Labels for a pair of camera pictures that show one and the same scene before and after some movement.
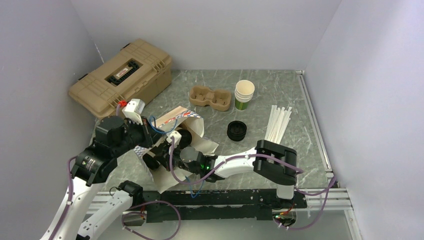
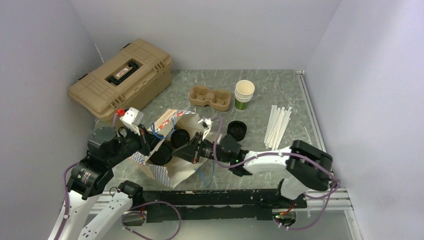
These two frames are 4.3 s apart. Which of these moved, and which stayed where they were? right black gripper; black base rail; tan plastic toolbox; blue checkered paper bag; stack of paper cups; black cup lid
Moved: blue checkered paper bag; right black gripper
Stayed: stack of paper cups; tan plastic toolbox; black base rail; black cup lid
